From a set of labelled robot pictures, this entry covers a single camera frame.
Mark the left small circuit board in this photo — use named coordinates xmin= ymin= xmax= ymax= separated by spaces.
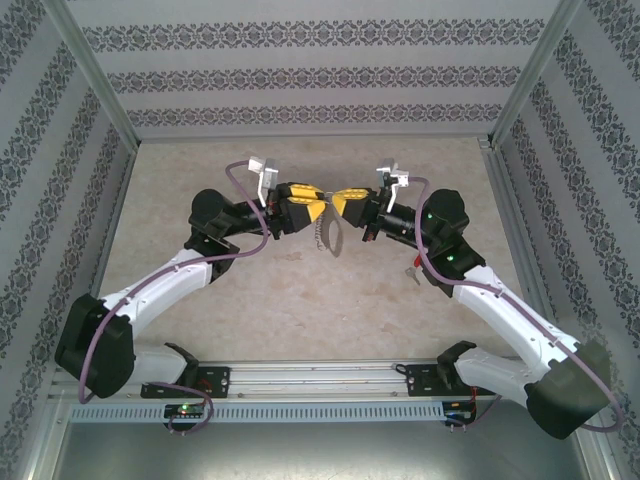
xmin=163 ymin=402 xmax=207 ymax=419

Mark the aluminium frame post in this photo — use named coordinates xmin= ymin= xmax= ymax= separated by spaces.
xmin=574 ymin=419 xmax=619 ymax=480
xmin=42 ymin=0 xmax=140 ymax=147
xmin=19 ymin=397 xmax=69 ymax=480
xmin=491 ymin=0 xmax=585 ymax=147

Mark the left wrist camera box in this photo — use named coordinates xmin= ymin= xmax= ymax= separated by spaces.
xmin=247 ymin=156 xmax=280 ymax=190

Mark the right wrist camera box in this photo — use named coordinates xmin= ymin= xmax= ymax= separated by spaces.
xmin=375 ymin=157 xmax=411 ymax=194

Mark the small circuit board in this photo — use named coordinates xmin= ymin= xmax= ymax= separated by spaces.
xmin=163 ymin=402 xmax=207 ymax=419
xmin=443 ymin=401 xmax=477 ymax=420

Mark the grey keyring holder with rings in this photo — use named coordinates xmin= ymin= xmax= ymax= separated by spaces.
xmin=312 ymin=197 xmax=347 ymax=259

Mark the aluminium back rail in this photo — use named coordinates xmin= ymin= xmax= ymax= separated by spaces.
xmin=137 ymin=133 xmax=494 ymax=145

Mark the aluminium mounting rail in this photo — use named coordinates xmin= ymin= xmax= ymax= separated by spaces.
xmin=49 ymin=357 xmax=586 ymax=401

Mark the slotted grey cable duct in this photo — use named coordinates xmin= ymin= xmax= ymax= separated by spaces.
xmin=67 ymin=402 xmax=449 ymax=425

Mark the right small circuit board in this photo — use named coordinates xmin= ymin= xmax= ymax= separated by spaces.
xmin=443 ymin=401 xmax=477 ymax=420

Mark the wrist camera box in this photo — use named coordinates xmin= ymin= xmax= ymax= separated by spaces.
xmin=247 ymin=156 xmax=280 ymax=190
xmin=375 ymin=157 xmax=411 ymax=194

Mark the grey metal sheet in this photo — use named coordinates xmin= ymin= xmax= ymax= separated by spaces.
xmin=49 ymin=422 xmax=601 ymax=480

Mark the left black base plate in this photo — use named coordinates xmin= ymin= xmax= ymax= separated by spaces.
xmin=140 ymin=366 xmax=232 ymax=400

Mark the aluminium side rail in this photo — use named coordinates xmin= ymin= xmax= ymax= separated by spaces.
xmin=72 ymin=144 xmax=137 ymax=362

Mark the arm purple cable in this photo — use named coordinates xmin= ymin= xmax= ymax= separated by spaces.
xmin=407 ymin=177 xmax=625 ymax=434
xmin=78 ymin=160 xmax=275 ymax=435

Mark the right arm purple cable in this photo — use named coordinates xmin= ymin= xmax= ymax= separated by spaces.
xmin=407 ymin=177 xmax=625 ymax=434

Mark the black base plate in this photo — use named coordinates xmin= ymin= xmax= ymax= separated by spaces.
xmin=140 ymin=366 xmax=232 ymax=400
xmin=405 ymin=363 xmax=497 ymax=399

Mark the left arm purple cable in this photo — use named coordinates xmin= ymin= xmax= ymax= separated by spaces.
xmin=78 ymin=160 xmax=275 ymax=435

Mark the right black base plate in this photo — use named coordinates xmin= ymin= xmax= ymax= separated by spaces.
xmin=405 ymin=363 xmax=497 ymax=399

